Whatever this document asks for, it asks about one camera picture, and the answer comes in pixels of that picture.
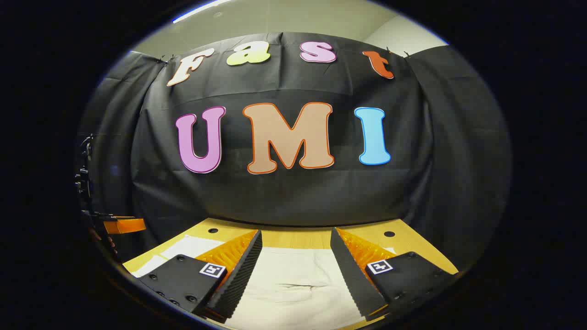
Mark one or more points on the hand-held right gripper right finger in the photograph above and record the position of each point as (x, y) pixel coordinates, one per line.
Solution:
(351, 279)

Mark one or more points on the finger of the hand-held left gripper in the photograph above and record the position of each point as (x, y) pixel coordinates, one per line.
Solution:
(126, 225)

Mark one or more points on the black backdrop cloth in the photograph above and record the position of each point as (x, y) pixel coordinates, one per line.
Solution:
(298, 197)

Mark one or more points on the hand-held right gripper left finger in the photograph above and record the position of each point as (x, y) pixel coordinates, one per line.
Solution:
(243, 275)

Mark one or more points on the white jeans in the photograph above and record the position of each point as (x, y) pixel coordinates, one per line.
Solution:
(293, 293)

